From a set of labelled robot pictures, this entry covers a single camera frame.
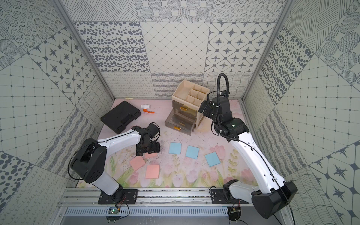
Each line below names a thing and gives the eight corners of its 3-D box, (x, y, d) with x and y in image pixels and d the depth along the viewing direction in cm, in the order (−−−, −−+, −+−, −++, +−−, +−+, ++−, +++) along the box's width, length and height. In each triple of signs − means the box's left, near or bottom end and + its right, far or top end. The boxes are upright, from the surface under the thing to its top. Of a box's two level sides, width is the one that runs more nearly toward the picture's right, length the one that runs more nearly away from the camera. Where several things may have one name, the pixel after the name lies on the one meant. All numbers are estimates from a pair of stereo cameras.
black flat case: (101, 122, 107) (98, 118, 103) (125, 104, 119) (123, 99, 115) (118, 135, 100) (115, 131, 95) (141, 114, 112) (140, 110, 108)
